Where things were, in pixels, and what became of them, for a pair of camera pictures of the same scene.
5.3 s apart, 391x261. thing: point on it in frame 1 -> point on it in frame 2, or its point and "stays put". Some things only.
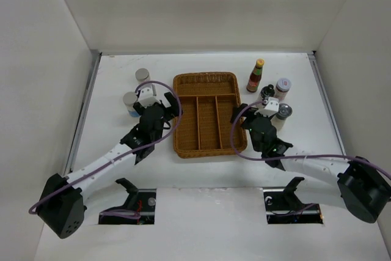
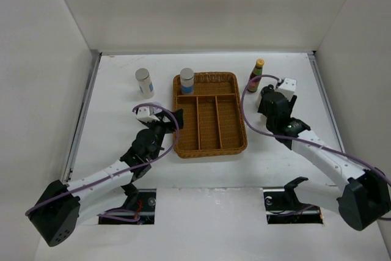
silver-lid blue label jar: (129, 98) -> (187, 80)
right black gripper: (250, 112) -> (261, 107)
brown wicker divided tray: (208, 99) stays put
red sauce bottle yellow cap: (255, 78) stays put
